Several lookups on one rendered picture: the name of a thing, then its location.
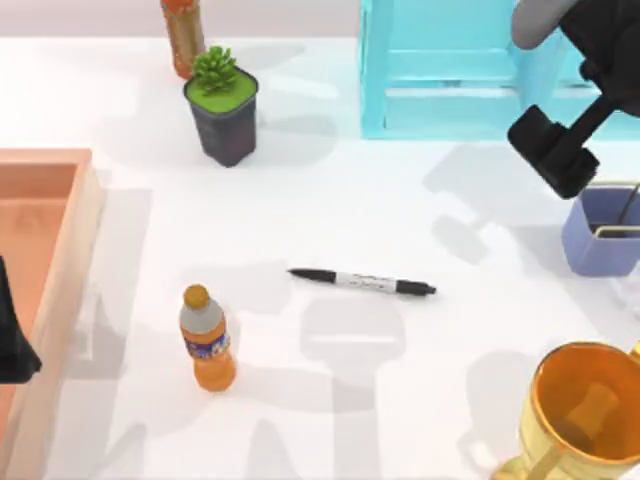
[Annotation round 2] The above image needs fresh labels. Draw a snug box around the thin metal basket handle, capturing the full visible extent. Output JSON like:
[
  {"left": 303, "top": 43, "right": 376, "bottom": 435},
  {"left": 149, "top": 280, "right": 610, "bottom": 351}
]
[{"left": 593, "top": 181, "right": 640, "bottom": 239}]

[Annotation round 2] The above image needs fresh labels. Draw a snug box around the light blue rack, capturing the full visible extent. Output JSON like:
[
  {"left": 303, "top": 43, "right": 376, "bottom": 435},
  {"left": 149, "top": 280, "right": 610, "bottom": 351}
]
[{"left": 358, "top": 0, "right": 640, "bottom": 143}]

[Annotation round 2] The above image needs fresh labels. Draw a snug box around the black marker pen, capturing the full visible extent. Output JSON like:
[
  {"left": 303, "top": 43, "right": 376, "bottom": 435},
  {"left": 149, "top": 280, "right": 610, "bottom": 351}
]
[{"left": 285, "top": 267, "right": 438, "bottom": 298}]

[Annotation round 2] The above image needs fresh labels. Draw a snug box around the pale grey rounded box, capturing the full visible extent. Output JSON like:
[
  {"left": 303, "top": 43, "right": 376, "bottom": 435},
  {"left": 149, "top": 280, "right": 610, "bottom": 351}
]
[{"left": 510, "top": 0, "right": 567, "bottom": 51}]

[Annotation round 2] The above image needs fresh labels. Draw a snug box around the tall orange bottle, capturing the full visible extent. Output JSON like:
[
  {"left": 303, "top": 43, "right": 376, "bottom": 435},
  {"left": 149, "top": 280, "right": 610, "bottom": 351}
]
[{"left": 160, "top": 0, "right": 208, "bottom": 81}]

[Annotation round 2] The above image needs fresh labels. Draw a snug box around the dark pot with green plant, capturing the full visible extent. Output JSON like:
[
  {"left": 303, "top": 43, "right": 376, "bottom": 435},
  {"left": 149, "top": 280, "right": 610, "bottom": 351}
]
[{"left": 182, "top": 45, "right": 261, "bottom": 169}]

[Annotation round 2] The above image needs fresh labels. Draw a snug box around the blue-grey basket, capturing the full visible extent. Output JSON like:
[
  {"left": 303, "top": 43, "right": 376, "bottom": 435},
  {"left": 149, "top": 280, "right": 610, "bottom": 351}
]
[{"left": 560, "top": 180, "right": 640, "bottom": 278}]

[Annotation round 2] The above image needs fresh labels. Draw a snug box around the shallow salmon-coloured box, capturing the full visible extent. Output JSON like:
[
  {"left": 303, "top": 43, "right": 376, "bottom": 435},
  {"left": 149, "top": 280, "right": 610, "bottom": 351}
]
[{"left": 0, "top": 147, "right": 107, "bottom": 480}]

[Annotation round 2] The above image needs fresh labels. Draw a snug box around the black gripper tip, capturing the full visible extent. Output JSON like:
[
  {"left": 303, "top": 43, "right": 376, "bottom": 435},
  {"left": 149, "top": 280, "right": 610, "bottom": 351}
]
[{"left": 0, "top": 255, "right": 44, "bottom": 386}]

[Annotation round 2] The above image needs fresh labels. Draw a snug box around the gold trophy cup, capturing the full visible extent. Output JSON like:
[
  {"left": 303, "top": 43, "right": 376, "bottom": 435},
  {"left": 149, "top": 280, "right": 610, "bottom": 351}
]
[{"left": 491, "top": 340, "right": 640, "bottom": 480}]

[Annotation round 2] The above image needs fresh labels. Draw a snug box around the small orange drink bottle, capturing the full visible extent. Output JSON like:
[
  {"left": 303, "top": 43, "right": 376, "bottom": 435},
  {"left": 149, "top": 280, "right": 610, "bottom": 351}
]
[{"left": 178, "top": 283, "right": 239, "bottom": 394}]

